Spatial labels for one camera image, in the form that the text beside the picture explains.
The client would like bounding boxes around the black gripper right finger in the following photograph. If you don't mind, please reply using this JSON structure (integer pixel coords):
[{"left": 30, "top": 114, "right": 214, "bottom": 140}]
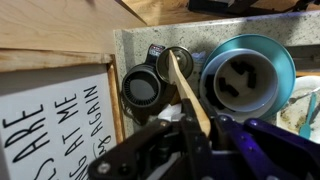
[{"left": 199, "top": 98, "right": 320, "bottom": 180}]

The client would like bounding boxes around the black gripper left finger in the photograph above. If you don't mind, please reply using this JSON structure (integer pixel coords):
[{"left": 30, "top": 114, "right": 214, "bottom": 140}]
[{"left": 88, "top": 98, "right": 214, "bottom": 180}]

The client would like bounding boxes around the wooden spatula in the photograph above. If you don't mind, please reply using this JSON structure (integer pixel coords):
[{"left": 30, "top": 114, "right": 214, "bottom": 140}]
[{"left": 167, "top": 49, "right": 212, "bottom": 138}]

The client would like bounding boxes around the small teal spatula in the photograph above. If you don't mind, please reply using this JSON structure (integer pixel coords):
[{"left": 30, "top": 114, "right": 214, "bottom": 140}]
[{"left": 298, "top": 91, "right": 318, "bottom": 140}]

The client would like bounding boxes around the white dish cloth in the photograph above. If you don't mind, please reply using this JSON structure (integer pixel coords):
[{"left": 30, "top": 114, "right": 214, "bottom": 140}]
[{"left": 156, "top": 103, "right": 184, "bottom": 124}]

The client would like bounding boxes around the dirty white plate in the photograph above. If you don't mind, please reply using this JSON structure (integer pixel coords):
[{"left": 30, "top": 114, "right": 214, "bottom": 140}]
[{"left": 275, "top": 75, "right": 320, "bottom": 145}]

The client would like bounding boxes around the dark table knife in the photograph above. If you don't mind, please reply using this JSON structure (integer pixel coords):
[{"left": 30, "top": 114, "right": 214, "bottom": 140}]
[{"left": 308, "top": 101, "right": 320, "bottom": 126}]

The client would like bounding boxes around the steel sink basin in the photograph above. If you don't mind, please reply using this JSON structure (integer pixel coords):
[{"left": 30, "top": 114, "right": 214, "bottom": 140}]
[{"left": 286, "top": 43, "right": 320, "bottom": 145}]

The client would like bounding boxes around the wood framed text sign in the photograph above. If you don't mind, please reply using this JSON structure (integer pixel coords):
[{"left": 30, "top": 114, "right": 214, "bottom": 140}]
[{"left": 0, "top": 48, "right": 126, "bottom": 180}]

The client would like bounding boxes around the teal large plate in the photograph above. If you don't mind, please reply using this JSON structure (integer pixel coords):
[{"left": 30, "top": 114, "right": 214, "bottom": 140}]
[{"left": 199, "top": 33, "right": 297, "bottom": 122}]

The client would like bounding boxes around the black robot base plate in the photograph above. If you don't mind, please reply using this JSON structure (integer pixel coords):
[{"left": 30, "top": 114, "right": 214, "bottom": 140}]
[{"left": 188, "top": 0, "right": 320, "bottom": 18}]

